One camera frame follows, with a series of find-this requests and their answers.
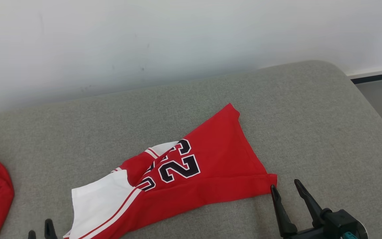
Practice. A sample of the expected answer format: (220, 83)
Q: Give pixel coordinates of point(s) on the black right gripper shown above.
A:
(307, 234)

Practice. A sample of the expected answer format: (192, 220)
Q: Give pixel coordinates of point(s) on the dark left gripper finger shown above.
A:
(50, 230)
(32, 235)

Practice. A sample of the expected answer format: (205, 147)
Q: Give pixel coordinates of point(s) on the red white number jersey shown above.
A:
(217, 156)

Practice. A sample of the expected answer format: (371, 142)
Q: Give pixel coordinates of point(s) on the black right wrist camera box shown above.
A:
(340, 220)

